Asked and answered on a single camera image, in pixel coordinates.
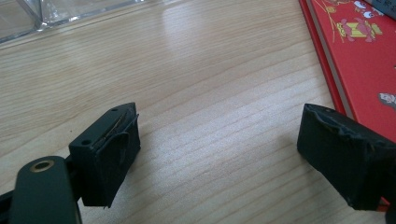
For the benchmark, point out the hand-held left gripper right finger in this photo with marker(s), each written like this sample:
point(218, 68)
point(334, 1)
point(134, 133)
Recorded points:
point(342, 155)

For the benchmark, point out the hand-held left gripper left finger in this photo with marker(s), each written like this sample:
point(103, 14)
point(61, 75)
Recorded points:
point(102, 161)

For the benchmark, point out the red picture book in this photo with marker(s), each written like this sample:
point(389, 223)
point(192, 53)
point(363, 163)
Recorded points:
point(367, 68)

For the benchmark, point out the clear acrylic book rack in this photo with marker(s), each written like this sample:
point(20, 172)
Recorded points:
point(37, 18)

